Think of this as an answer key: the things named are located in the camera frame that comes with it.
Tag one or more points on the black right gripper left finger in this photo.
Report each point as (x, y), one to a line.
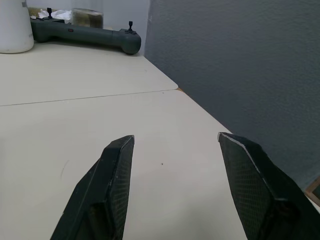
(105, 190)

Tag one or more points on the wooden frame piece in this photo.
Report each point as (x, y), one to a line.
(313, 191)

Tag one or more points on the clear jar with brown contents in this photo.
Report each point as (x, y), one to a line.
(87, 18)

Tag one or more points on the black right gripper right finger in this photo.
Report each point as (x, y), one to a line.
(260, 187)

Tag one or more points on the dark grey remote controller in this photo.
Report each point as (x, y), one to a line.
(85, 33)

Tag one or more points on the white plastic container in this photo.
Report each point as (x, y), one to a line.
(13, 26)

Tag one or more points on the crumpled white paper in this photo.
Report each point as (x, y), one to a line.
(56, 14)

